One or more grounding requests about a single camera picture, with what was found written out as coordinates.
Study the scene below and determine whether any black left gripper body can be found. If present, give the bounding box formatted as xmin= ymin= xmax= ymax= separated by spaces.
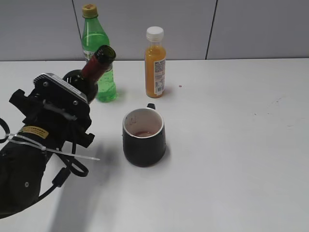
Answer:
xmin=9 ymin=89 xmax=95 ymax=148

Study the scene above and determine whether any dark red wine bottle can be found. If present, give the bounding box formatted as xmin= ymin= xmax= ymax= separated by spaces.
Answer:
xmin=63 ymin=45 xmax=116 ymax=103

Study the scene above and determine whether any black mug white inside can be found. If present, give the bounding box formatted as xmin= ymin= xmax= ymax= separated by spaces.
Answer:
xmin=122 ymin=103 xmax=167 ymax=167

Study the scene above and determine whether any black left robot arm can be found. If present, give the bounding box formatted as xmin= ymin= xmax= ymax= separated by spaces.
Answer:
xmin=0 ymin=89 xmax=94 ymax=218

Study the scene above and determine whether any white zip tie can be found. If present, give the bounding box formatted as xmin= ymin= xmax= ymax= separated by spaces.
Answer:
xmin=0 ymin=133 xmax=100 ymax=161

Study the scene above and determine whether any green soda bottle yellow cap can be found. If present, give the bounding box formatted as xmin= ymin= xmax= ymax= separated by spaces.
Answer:
xmin=82 ymin=3 xmax=117 ymax=102

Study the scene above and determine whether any orange juice bottle white cap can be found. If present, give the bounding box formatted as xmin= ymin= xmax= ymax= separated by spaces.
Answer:
xmin=145 ymin=26 xmax=166 ymax=98

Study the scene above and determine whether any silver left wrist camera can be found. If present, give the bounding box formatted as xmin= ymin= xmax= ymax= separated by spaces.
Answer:
xmin=33 ymin=73 xmax=90 ymax=119

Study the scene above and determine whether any black left camera cable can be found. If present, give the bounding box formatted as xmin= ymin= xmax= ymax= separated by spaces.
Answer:
xmin=0 ymin=117 xmax=89 ymax=201

